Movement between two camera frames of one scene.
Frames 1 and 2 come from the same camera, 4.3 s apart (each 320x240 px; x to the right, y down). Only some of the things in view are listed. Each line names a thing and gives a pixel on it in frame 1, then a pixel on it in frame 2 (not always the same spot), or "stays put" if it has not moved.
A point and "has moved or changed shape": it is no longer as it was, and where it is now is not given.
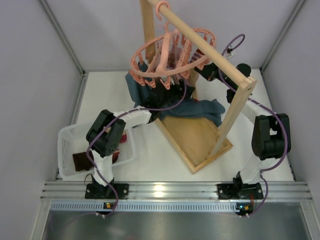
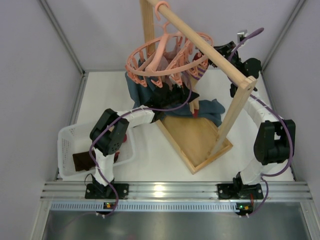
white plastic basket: x=72 y=139 stays put
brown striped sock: x=82 y=162 stays put
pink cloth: x=173 y=71 → x=168 y=56
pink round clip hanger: x=175 y=52 has moved or changed shape
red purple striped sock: x=116 y=153 stays put
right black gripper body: x=204 y=71 → x=219 y=51
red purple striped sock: x=197 y=54 has moved or changed shape
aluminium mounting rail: x=290 y=190 stays put
